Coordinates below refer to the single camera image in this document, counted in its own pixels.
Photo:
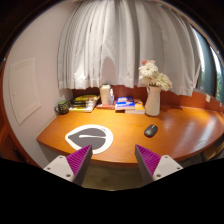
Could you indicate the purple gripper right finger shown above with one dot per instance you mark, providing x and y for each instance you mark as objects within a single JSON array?
[{"x": 154, "y": 167}]

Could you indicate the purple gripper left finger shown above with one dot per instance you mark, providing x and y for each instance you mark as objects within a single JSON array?
[{"x": 73, "y": 167}]

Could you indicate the black computer mouse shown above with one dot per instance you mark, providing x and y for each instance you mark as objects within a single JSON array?
[{"x": 150, "y": 131}]

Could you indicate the round white grey mouse pad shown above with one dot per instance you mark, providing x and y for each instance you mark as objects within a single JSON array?
[{"x": 99, "y": 137}]

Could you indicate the white ceramic vase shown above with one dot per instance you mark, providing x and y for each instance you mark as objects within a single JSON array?
[{"x": 152, "y": 106}]

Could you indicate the dark green mug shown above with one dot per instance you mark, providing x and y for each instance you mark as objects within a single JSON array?
[{"x": 62, "y": 107}]

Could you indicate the yellow black book stack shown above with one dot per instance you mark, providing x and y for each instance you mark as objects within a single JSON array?
[{"x": 83, "y": 103}]

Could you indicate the blue book stack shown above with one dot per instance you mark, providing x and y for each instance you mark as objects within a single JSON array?
[{"x": 130, "y": 105}]

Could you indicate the clear plastic bottle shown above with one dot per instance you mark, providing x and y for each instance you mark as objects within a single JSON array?
[{"x": 111, "y": 97}]

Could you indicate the white paper cup container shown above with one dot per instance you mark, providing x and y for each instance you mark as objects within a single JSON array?
[{"x": 104, "y": 93}]

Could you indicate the white pink flower bouquet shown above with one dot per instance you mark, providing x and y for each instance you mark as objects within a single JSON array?
[{"x": 149, "y": 75}]

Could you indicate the white curtain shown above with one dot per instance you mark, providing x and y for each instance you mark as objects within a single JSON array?
[{"x": 105, "y": 41}]

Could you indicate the window with dark frame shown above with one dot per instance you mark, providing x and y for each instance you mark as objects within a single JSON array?
[{"x": 211, "y": 78}]

